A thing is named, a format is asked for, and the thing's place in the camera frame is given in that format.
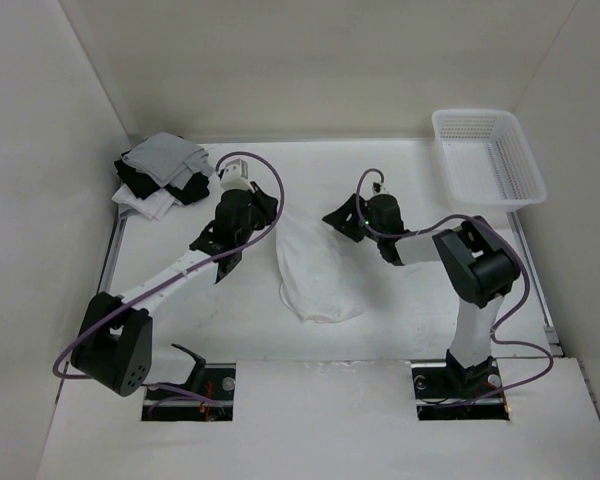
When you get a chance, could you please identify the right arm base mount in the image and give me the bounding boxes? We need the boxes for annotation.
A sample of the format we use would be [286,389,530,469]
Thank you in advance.
[411,352,509,421]

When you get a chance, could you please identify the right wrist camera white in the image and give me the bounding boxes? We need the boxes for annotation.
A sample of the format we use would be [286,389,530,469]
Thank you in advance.
[372,182,388,195]

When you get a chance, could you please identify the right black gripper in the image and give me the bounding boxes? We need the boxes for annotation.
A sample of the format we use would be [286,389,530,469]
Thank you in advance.
[322,194,384,243]

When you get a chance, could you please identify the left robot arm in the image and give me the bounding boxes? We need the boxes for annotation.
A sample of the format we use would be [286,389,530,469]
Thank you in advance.
[69,183,281,399]

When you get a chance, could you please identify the purple cable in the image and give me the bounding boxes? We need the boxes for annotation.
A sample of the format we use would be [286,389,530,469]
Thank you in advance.
[52,151,287,421]
[355,168,556,404]

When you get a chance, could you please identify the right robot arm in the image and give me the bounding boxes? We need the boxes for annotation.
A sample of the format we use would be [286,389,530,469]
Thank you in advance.
[322,193,521,396]

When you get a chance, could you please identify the white folded tank top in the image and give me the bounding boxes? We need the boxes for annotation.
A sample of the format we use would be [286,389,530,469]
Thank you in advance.
[112,184,177,221]

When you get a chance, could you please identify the white plastic basket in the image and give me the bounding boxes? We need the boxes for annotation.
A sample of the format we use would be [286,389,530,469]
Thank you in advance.
[431,108,547,214]

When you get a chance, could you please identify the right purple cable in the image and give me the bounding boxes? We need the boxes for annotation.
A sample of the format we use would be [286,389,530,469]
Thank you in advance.
[355,168,556,404]

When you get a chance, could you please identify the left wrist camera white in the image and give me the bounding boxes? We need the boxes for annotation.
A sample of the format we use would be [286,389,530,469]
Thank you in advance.
[219,158,252,191]

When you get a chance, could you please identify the white tank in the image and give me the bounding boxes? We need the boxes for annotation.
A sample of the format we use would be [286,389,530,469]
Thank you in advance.
[275,206,364,324]
[112,184,177,221]

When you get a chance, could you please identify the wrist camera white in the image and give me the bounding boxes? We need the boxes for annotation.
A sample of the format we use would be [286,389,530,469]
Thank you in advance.
[372,182,388,195]
[219,158,252,191]

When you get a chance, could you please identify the grey folded tank top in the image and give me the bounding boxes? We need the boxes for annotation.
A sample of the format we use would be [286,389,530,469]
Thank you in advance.
[122,132,214,190]

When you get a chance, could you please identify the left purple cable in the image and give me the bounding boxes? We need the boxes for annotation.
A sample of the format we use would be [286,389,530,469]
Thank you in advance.
[52,151,287,421]

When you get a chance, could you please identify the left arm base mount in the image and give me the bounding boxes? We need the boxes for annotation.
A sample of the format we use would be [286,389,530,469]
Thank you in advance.
[141,344,236,423]

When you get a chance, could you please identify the black folded tank top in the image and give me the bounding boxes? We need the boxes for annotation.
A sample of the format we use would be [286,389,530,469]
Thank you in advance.
[114,160,210,206]

